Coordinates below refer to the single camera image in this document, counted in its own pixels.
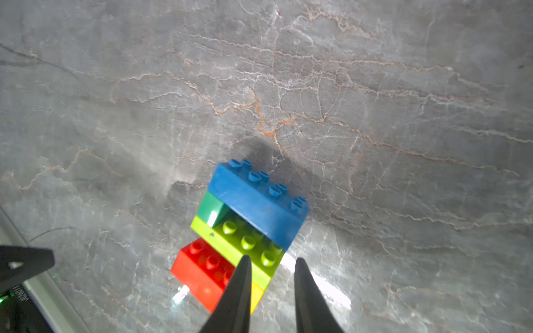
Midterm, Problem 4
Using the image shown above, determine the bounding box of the aluminium frame rail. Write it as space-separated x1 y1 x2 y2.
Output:
1 210 90 332

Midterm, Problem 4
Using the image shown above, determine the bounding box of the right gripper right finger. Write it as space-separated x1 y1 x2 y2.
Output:
294 258 344 332

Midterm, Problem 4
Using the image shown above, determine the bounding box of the blue lego brick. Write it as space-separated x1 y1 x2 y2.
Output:
208 159 310 251

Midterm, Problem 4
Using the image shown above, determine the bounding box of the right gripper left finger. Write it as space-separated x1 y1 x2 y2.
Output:
200 255 252 333

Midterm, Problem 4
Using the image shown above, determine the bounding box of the red lego brick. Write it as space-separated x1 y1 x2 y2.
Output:
171 238 235 312

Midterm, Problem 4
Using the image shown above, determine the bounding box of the yellow lego brick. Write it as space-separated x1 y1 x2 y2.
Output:
250 282 265 314

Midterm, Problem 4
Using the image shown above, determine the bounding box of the dark green lego brick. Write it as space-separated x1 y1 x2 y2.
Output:
197 191 231 227

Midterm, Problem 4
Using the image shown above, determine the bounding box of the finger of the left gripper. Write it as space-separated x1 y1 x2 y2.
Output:
1 245 56 293

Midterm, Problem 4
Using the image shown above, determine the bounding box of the lime green lego brick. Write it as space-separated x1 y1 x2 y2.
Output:
192 213 285 291

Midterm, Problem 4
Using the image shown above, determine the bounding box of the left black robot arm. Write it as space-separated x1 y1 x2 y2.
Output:
1 245 55 332

